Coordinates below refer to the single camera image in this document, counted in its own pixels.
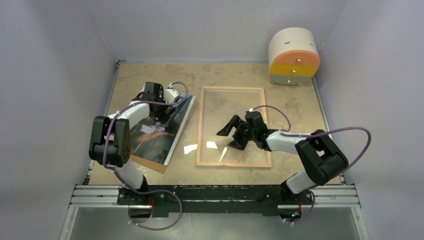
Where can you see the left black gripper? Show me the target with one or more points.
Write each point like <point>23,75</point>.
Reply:
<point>162,116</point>

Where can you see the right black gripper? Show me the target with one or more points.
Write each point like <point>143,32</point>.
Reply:
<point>238,143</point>

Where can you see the wooden picture frame with glass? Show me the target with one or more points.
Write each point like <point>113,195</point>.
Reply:
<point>217,105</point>

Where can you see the printed photo sheet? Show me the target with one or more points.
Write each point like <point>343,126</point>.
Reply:
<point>156,142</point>

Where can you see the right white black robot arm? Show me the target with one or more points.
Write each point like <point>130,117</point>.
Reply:
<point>321,158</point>

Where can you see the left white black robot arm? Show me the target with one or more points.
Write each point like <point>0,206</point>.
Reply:
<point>110,141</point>

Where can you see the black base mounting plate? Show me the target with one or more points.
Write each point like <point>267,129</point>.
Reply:
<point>268,200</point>

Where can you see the round mini drawer cabinet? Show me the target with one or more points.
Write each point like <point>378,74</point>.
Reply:
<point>293,57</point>

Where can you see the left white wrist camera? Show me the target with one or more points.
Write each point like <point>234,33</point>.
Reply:
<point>171,95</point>

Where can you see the aluminium rail bar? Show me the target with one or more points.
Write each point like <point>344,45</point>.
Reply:
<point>103,196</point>

